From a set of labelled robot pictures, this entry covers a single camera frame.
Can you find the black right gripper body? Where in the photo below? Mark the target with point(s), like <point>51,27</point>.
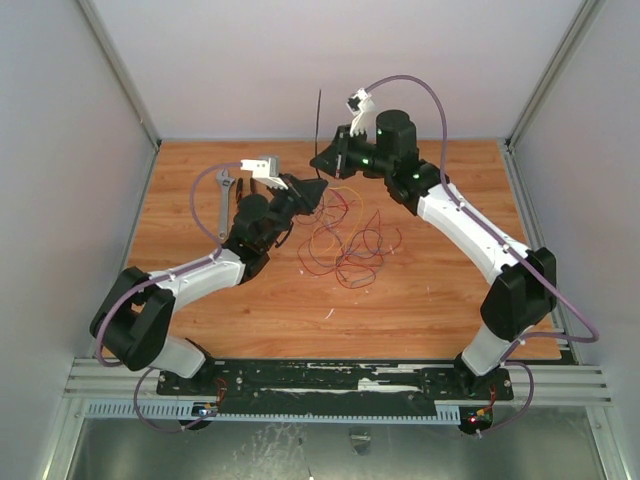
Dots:
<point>340,154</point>

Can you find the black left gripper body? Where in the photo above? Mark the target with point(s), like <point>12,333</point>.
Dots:
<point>284,206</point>

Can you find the black zip tie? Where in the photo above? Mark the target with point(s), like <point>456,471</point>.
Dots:
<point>317,128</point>

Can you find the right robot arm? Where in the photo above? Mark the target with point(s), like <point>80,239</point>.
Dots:
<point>519,277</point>

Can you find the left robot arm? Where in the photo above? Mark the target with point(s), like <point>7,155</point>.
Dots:
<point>133,320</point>

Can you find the silver adjustable wrench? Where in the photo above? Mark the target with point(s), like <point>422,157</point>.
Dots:
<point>225,182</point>

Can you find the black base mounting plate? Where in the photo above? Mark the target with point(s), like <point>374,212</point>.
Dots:
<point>332,386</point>

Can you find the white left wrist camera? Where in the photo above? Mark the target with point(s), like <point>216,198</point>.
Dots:
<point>265,170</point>

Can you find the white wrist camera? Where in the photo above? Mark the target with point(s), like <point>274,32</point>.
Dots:
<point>363,111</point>
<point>265,170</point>

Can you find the orange handled pliers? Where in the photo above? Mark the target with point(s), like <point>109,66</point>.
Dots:
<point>244,188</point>

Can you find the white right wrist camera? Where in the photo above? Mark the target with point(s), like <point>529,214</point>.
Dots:
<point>363,111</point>

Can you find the grey slotted cable duct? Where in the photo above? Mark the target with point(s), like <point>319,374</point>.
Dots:
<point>186,411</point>

